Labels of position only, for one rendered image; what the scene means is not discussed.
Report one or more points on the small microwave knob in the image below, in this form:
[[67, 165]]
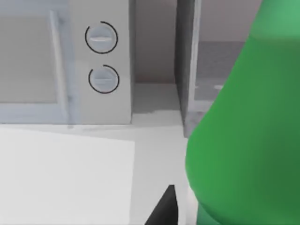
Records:
[[103, 79]]

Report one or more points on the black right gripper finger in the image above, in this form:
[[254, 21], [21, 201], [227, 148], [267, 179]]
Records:
[[168, 208]]

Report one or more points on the pale microwave oven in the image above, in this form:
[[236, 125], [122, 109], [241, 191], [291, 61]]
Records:
[[70, 98]]

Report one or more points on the large microwave knob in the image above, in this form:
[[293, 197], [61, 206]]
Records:
[[101, 37]]

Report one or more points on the green bottle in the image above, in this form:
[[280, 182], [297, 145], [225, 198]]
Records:
[[243, 131]]

